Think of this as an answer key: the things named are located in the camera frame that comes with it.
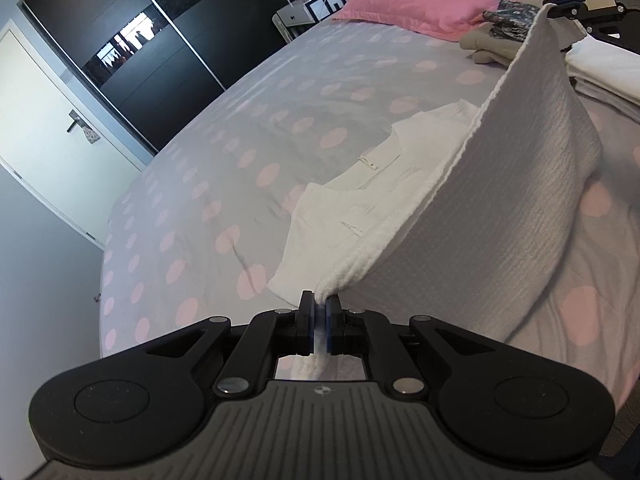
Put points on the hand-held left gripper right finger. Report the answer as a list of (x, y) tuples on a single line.
[(330, 321)]

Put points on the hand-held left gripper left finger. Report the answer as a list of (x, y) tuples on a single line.
[(313, 321)]

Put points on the white textured garment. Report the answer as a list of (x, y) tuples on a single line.
[(520, 170)]

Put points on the folded dark patterned garment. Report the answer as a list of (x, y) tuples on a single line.
[(515, 17)]

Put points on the folded white garment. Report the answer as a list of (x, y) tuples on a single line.
[(607, 62)]

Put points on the folded beige garment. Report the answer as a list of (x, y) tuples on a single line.
[(492, 47)]

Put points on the folded pale grey garment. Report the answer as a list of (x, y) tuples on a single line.
[(612, 102)]

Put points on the pink pillow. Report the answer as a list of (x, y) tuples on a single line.
[(425, 2)]

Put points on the bed with pink-dotted sheet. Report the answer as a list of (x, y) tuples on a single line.
[(210, 175)]

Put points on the white bedside table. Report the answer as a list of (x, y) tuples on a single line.
[(312, 10)]

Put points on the white door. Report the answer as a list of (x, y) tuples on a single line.
[(45, 130)]

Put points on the black sliding-door wardrobe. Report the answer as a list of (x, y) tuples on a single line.
[(125, 15)]

